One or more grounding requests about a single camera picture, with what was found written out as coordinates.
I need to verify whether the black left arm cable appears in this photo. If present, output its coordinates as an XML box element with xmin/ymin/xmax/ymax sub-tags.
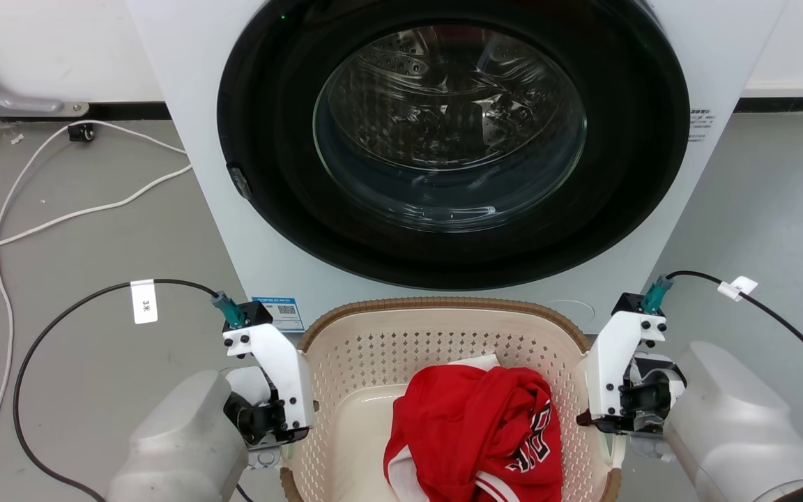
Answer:
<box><xmin>13</xmin><ymin>278</ymin><xmax>246</xmax><ymax>502</ymax></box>

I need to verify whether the white front-load washing machine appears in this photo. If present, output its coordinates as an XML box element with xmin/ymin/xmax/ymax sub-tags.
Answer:
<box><xmin>125</xmin><ymin>0</ymin><xmax>789</xmax><ymax>335</ymax></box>

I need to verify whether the long white floor cable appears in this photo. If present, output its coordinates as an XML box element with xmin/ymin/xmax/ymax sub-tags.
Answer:
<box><xmin>0</xmin><ymin>120</ymin><xmax>190</xmax><ymax>502</ymax></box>

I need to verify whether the red basketball jersey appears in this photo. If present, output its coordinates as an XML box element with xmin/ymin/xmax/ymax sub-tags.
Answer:
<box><xmin>383</xmin><ymin>363</ymin><xmax>564</xmax><ymax>502</ymax></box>

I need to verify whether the white folded cable tag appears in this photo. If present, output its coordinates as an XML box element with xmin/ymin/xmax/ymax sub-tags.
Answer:
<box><xmin>717</xmin><ymin>276</ymin><xmax>758</xmax><ymax>302</ymax></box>

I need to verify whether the white printed cable tag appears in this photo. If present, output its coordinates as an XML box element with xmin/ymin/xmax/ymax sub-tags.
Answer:
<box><xmin>130</xmin><ymin>279</ymin><xmax>159</xmax><ymax>326</ymax></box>

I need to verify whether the cream laundry basket brown rim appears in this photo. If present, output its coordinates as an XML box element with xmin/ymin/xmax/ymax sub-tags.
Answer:
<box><xmin>280</xmin><ymin>296</ymin><xmax>624</xmax><ymax>502</ymax></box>

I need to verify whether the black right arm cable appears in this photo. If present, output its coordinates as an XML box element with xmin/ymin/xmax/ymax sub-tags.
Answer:
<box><xmin>641</xmin><ymin>270</ymin><xmax>803</xmax><ymax>489</ymax></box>

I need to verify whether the blue QR code sticker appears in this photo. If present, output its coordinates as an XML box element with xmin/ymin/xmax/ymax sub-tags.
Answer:
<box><xmin>252</xmin><ymin>297</ymin><xmax>305</xmax><ymax>333</ymax></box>

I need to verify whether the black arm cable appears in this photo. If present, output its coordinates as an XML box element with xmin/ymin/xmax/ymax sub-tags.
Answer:
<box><xmin>13</xmin><ymin>278</ymin><xmax>246</xmax><ymax>502</ymax></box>
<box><xmin>641</xmin><ymin>270</ymin><xmax>803</xmax><ymax>489</ymax></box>

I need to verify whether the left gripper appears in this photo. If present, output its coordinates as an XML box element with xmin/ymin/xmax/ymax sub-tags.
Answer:
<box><xmin>224</xmin><ymin>367</ymin><xmax>317</xmax><ymax>469</ymax></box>

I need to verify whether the black round washer door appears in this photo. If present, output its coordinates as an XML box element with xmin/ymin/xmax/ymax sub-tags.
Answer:
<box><xmin>217</xmin><ymin>0</ymin><xmax>691</xmax><ymax>291</ymax></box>

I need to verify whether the grey wall conduit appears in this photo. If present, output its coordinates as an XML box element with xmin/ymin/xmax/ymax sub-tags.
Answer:
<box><xmin>0</xmin><ymin>31</ymin><xmax>90</xmax><ymax>117</ymax></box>

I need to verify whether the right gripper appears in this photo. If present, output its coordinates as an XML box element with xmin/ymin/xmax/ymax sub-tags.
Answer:
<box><xmin>575</xmin><ymin>352</ymin><xmax>688</xmax><ymax>461</ymax></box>

